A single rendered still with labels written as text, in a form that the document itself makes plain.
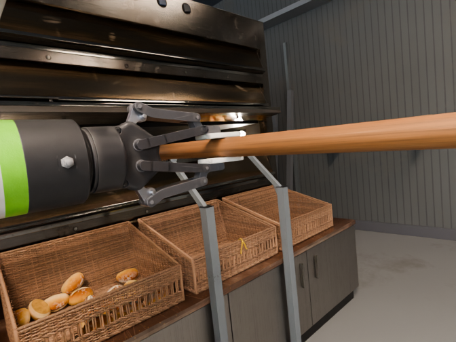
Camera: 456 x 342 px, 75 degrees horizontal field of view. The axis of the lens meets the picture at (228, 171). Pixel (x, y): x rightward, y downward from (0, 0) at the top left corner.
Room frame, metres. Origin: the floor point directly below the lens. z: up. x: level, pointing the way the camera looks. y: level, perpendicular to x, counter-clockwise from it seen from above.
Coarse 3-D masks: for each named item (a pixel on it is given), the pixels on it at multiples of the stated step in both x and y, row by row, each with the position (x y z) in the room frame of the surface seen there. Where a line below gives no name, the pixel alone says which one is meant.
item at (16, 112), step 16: (0, 112) 1.11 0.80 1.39; (16, 112) 1.14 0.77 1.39; (32, 112) 1.17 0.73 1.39; (48, 112) 1.21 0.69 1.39; (64, 112) 1.25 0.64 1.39; (80, 112) 1.29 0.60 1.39; (96, 112) 1.33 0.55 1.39; (112, 112) 1.38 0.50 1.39; (192, 112) 1.68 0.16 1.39; (208, 112) 1.75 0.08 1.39; (224, 112) 1.83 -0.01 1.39; (240, 112) 1.93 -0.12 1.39; (256, 112) 2.03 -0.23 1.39; (272, 112) 2.14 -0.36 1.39
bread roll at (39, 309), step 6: (36, 300) 1.12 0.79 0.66; (42, 300) 1.13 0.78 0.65; (30, 306) 1.09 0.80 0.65; (36, 306) 1.09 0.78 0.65; (42, 306) 1.11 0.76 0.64; (48, 306) 1.12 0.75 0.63; (30, 312) 1.08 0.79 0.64; (36, 312) 1.07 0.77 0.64; (42, 312) 1.08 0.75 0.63; (48, 312) 1.09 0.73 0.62; (36, 318) 1.07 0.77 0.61
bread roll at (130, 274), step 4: (132, 268) 1.38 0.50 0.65; (120, 272) 1.35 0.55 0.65; (124, 272) 1.35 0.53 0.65; (128, 272) 1.35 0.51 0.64; (132, 272) 1.36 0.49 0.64; (136, 272) 1.38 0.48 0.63; (120, 276) 1.34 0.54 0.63; (124, 276) 1.34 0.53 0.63; (128, 276) 1.34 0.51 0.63; (132, 276) 1.35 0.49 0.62; (136, 276) 1.38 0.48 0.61; (120, 280) 1.33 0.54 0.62; (124, 280) 1.33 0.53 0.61
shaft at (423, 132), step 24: (384, 120) 0.28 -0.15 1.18; (408, 120) 0.27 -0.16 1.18; (432, 120) 0.25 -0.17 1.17; (168, 144) 0.57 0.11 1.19; (192, 144) 0.50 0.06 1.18; (216, 144) 0.45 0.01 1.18; (240, 144) 0.42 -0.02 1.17; (264, 144) 0.38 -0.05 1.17; (288, 144) 0.36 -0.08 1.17; (312, 144) 0.33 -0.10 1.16; (336, 144) 0.31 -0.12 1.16; (360, 144) 0.29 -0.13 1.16; (384, 144) 0.28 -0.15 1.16; (408, 144) 0.26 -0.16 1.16; (432, 144) 0.25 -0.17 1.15
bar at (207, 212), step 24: (264, 168) 1.55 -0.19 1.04; (192, 192) 1.20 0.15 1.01; (288, 216) 1.47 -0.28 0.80; (216, 240) 1.15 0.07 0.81; (288, 240) 1.45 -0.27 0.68; (216, 264) 1.14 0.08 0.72; (288, 264) 1.45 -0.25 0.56; (216, 288) 1.14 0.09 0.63; (288, 288) 1.46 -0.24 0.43; (216, 312) 1.13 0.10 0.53; (288, 312) 1.47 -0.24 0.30; (216, 336) 1.15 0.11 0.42
